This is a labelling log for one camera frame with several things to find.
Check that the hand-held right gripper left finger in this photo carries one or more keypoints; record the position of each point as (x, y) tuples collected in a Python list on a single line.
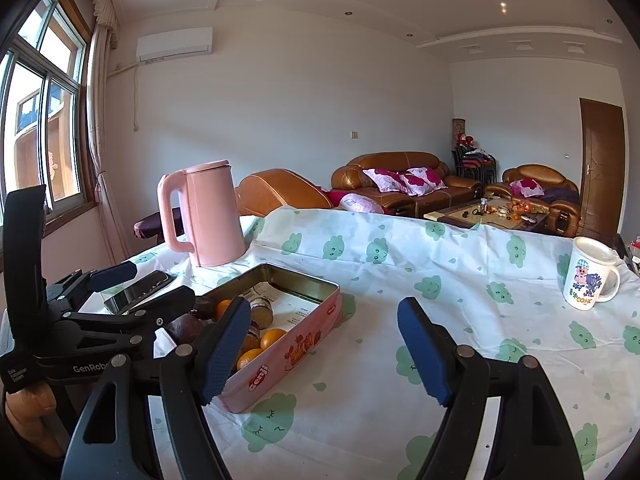
[(225, 355)]

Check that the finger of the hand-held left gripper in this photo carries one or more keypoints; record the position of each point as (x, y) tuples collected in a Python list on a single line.
[(115, 275), (170, 305)]

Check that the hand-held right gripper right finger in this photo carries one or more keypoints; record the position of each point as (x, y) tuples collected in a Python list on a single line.
[(422, 350)]

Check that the orange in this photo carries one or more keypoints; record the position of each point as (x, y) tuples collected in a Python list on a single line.
[(273, 337), (223, 307), (248, 360)]

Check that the small brown round fruit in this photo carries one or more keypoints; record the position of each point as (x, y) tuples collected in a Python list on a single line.
[(251, 336)]

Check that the dark wrinkled passion fruit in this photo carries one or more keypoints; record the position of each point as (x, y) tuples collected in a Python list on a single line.
[(204, 307)]

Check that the brown kiwi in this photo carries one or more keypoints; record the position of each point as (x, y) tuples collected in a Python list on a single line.
[(261, 312)]

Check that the pink metal tin box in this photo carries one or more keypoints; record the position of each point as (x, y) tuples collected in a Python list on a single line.
[(300, 355)]

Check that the person's left hand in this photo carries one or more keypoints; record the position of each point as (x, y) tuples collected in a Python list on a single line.
[(30, 410)]

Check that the black smartphone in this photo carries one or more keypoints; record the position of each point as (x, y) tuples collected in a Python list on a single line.
[(135, 292)]

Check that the dark purple stool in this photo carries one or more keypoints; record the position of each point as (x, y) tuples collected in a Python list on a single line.
[(150, 225)]

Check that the printed paper sheet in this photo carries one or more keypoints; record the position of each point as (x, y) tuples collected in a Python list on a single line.
[(295, 310)]

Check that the pink electric kettle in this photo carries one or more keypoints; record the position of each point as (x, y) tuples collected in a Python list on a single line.
[(210, 210)]

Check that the pink curtain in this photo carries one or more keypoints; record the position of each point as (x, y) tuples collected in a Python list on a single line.
[(102, 135)]

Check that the wooden coffee table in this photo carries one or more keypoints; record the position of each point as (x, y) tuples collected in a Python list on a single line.
[(480, 215)]

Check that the window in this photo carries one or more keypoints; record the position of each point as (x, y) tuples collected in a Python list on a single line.
[(45, 110)]

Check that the pink cushion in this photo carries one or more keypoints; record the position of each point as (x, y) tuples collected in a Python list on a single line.
[(362, 203)]

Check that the brown leather armchair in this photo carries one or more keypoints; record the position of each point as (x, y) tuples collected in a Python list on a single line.
[(280, 190), (537, 175)]

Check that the pink floral pillow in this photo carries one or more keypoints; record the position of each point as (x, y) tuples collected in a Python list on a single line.
[(385, 180), (424, 180), (526, 188)]

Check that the white cartoon mug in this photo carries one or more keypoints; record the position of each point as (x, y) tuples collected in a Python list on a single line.
[(585, 275)]

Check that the brown leather sofa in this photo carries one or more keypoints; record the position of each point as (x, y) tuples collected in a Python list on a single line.
[(400, 165)]

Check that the stacked dark chairs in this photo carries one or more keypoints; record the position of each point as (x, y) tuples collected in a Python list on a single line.
[(472, 160)]

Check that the purple blanket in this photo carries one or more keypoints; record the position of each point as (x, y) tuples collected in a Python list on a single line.
[(560, 193)]

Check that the tall patterned vase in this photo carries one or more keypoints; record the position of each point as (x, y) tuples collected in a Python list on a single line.
[(458, 132)]

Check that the white air conditioner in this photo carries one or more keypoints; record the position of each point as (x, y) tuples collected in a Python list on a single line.
[(175, 45)]

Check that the brown wooden door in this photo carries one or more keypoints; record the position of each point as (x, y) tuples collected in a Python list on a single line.
[(600, 170)]

